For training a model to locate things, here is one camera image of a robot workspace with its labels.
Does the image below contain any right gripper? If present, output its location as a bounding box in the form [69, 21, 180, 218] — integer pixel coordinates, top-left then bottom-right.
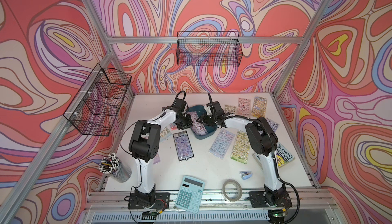
[196, 112, 217, 127]

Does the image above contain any red blue sticker sheet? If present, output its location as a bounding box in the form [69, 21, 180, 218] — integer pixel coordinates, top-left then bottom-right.
[169, 123, 178, 131]

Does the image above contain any white animal sticker sheet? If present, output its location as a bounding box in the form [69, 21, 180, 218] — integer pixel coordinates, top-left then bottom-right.
[224, 104, 237, 114]

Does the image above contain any teal storage box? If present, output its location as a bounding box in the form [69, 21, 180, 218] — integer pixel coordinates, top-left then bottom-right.
[188, 105, 217, 140]

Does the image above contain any purple dark-edged sticker sheet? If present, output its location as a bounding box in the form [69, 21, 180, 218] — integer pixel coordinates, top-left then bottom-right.
[173, 131, 194, 161]

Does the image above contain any panda sticker sheet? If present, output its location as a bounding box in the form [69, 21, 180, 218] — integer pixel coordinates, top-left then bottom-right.
[251, 96, 267, 118]

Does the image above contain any green animal sticker sheet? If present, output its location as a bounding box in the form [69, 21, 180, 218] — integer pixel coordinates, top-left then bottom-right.
[230, 131, 250, 164]

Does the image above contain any lilac bear sticker sheet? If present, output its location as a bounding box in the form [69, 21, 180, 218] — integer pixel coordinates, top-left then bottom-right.
[153, 154, 160, 164]

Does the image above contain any blue penguin sticker sheet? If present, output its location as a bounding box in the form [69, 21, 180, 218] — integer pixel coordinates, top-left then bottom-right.
[266, 118, 279, 133]

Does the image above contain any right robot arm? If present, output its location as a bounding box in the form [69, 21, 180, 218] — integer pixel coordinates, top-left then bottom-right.
[197, 113, 287, 193]

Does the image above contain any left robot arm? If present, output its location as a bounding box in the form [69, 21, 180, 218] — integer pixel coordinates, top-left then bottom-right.
[129, 107, 192, 196]

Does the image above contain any pink cat sticker sheet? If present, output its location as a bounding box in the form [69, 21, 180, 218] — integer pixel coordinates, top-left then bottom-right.
[189, 112, 208, 136]

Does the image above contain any small blue stapler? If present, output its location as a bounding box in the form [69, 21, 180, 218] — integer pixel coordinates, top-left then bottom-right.
[239, 171, 253, 180]

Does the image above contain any mint green calculator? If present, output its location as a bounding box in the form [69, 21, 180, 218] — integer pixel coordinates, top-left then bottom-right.
[175, 176, 205, 213]

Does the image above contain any book with yellow text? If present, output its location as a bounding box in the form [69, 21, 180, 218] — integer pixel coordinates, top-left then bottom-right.
[252, 142, 295, 169]

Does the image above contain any clear tape roll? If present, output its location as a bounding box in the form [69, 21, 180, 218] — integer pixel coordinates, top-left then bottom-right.
[222, 179, 243, 203]

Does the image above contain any cup of pencils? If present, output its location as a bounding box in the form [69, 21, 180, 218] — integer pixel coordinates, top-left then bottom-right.
[99, 153, 132, 183]

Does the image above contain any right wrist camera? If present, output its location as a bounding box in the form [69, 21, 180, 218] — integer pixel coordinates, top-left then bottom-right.
[205, 101, 225, 117]

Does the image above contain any back black wire basket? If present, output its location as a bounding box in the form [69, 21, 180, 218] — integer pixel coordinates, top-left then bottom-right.
[176, 30, 243, 67]

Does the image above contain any black wire basket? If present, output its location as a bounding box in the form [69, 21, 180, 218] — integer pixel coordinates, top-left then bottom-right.
[176, 30, 243, 67]
[63, 64, 132, 136]

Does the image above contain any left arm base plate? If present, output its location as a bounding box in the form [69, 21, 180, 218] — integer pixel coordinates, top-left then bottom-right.
[124, 191, 170, 210]

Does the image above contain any left black wire basket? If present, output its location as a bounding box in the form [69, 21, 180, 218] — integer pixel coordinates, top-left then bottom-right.
[63, 64, 132, 136]

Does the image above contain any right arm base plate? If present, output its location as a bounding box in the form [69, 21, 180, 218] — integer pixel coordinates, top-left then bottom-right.
[248, 191, 293, 209]

